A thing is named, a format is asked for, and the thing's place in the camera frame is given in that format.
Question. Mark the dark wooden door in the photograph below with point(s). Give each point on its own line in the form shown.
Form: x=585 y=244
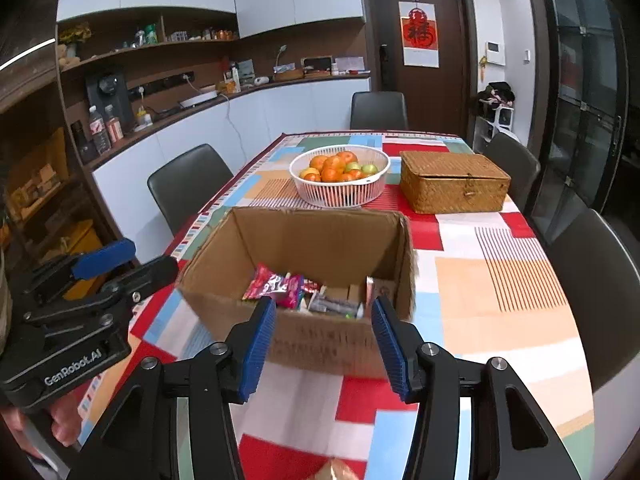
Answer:
x=438 y=100

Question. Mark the wicker basket box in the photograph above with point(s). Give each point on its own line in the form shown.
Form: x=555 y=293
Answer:
x=452 y=183

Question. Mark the dark chair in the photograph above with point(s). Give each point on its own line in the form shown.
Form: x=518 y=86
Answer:
x=518 y=162
x=185 y=184
x=601 y=283

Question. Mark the dark chair right near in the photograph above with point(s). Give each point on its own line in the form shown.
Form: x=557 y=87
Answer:
x=601 y=283

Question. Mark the red fu door poster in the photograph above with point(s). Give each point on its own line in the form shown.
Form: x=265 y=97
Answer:
x=418 y=34

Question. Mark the wall intercom panel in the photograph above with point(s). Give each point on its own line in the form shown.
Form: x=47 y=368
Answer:
x=494 y=53

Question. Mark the white shoe rack with items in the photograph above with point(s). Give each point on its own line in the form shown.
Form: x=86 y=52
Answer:
x=494 y=113

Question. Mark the water bottle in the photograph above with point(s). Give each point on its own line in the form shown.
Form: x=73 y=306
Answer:
x=98 y=131

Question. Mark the left hand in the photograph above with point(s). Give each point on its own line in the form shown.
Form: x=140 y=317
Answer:
x=66 y=425

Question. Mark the long pink toy candy packet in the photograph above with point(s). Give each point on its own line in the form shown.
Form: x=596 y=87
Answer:
x=378 y=287

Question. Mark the cardboard box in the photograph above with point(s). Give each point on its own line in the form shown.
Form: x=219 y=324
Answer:
x=335 y=251

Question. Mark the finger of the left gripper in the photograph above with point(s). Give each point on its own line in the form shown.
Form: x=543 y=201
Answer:
x=103 y=260
x=142 y=282

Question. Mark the black glass sliding door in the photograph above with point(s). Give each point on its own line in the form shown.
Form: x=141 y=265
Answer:
x=589 y=98

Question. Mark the red heart snack packet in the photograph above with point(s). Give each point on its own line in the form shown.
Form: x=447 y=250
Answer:
x=263 y=283

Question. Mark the dark chair left side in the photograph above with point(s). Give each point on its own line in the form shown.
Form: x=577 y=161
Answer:
x=185 y=184

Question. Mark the beige fortune cookie packet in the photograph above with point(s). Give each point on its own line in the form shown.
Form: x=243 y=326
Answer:
x=334 y=469

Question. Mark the dark chair far end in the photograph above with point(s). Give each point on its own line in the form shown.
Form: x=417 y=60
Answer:
x=378 y=110

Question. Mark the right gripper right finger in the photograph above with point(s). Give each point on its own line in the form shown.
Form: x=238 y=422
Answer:
x=511 y=438

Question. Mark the dark chair right far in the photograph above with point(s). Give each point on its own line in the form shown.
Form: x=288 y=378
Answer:
x=518 y=162

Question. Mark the white fruit basket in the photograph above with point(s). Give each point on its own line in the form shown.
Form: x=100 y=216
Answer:
x=340 y=176

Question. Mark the white base cabinet counter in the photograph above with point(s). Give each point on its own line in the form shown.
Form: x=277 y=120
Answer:
x=237 y=130

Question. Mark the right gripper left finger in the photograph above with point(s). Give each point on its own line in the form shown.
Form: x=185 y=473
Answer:
x=167 y=419

